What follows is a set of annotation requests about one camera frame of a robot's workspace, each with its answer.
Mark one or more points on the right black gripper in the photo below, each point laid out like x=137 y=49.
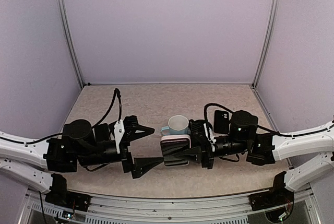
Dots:
x=203 y=146

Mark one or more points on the right aluminium frame post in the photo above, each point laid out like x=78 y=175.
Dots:
x=266 y=44

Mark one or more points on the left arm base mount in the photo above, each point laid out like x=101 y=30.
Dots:
x=72 y=200

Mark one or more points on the left aluminium frame post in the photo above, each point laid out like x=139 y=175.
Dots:
x=69 y=43

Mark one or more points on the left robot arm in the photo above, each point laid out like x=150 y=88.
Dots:
x=41 y=163

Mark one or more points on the aluminium frame post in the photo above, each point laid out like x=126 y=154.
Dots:
x=69 y=43
x=266 y=44

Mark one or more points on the black smartphone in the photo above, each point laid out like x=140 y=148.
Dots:
x=102 y=133
x=174 y=145

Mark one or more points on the dark green mug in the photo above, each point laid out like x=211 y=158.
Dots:
x=194 y=125

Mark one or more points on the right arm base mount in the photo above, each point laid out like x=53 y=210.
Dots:
x=270 y=199

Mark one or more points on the pink phone case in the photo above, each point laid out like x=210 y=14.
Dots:
x=175 y=140

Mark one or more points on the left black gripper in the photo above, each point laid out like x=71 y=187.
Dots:
x=128 y=164

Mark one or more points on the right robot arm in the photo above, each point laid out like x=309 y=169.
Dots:
x=235 y=134

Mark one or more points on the black phone case upright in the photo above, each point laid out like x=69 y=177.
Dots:
x=221 y=122

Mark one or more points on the front aluminium rail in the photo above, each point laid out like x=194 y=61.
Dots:
x=235 y=208

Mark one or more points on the light blue mug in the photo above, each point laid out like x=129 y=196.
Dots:
x=177 y=125

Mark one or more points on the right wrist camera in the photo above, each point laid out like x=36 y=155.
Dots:
x=209 y=133

